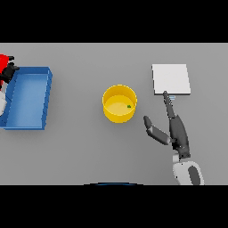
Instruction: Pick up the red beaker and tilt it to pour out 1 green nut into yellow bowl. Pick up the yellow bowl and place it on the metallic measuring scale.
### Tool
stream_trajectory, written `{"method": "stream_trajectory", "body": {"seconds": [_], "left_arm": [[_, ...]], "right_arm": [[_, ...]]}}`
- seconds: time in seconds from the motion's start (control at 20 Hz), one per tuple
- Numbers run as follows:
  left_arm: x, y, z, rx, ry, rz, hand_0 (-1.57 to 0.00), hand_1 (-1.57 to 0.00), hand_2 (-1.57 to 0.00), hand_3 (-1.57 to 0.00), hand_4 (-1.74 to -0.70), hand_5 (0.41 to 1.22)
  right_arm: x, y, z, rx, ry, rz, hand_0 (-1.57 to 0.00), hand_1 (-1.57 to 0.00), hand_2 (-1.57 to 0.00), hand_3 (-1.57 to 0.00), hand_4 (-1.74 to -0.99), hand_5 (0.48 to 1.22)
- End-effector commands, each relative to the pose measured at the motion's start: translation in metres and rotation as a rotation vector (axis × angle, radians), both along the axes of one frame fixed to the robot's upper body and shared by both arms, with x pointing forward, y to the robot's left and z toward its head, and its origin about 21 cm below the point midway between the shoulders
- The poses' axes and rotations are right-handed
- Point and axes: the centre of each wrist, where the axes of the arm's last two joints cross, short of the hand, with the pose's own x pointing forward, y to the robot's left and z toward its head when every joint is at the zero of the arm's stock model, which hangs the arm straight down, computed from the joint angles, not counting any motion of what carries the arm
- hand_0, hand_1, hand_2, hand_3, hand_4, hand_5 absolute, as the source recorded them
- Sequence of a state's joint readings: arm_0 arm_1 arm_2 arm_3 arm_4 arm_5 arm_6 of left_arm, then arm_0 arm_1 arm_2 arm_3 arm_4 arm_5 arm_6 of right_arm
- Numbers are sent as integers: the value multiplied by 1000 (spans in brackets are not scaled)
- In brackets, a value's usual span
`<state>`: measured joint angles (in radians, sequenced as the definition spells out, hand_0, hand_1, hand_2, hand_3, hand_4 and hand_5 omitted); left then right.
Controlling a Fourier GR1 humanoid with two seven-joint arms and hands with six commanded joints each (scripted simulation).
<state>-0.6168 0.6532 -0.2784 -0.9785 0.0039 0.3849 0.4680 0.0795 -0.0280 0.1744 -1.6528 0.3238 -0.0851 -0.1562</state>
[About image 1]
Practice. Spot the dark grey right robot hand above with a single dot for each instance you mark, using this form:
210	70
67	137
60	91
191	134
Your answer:
178	130

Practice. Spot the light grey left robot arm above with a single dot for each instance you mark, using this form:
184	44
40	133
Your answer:
1	102

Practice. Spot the green nut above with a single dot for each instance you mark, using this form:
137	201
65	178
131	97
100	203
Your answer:
128	106

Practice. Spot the blue tray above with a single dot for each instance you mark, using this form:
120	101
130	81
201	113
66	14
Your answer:
28	98

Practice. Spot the yellow bowl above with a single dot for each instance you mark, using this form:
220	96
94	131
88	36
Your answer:
119	104

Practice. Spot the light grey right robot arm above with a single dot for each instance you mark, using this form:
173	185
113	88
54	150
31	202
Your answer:
186	173

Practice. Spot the red beaker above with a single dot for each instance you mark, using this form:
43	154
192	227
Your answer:
2	62

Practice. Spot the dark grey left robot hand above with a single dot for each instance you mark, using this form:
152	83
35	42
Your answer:
8	72

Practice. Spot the pale square measuring scale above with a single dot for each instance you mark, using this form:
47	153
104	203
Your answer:
171	78

